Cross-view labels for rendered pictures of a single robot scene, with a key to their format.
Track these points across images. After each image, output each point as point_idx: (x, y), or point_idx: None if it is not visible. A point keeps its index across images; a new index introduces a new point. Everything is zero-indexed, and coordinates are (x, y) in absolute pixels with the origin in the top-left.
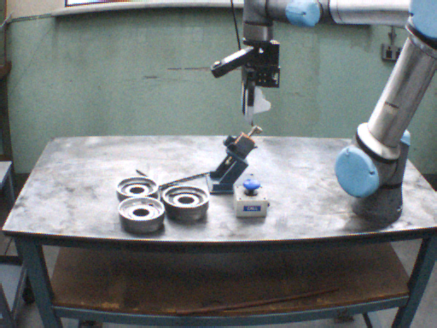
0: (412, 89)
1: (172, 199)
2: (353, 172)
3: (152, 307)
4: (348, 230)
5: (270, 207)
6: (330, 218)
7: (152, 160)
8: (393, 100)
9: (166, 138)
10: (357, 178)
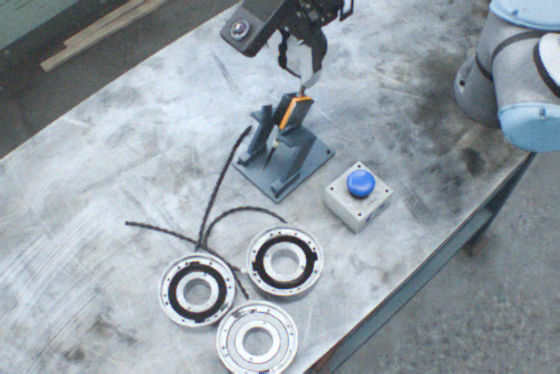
0: None
1: (266, 273)
2: (548, 134)
3: None
4: (500, 166)
5: None
6: (460, 153)
7: (122, 177)
8: None
9: (92, 108)
10: (552, 139)
